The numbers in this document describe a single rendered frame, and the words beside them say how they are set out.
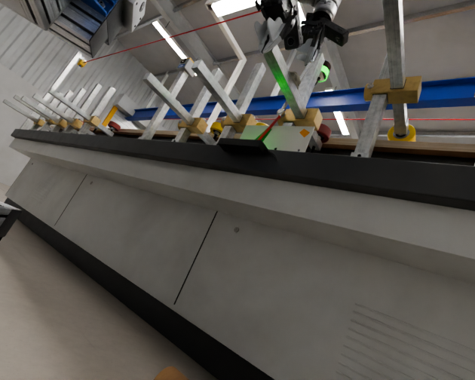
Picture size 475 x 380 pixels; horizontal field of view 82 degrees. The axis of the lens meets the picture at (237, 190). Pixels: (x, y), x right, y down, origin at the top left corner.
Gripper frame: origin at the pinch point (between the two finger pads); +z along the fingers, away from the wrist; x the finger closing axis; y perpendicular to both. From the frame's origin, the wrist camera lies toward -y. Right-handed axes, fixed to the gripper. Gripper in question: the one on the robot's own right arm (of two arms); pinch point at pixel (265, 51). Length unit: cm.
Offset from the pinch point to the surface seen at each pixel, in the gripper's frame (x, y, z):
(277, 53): 1.5, -2.5, -1.7
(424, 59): -34, -381, -418
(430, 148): 34, -46, -5
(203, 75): -23.5, -3.3, 1.2
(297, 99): 1.5, -18.4, -1.5
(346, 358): 27, -48, 59
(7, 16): -806, 14, -256
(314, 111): 3.9, -25.8, -2.9
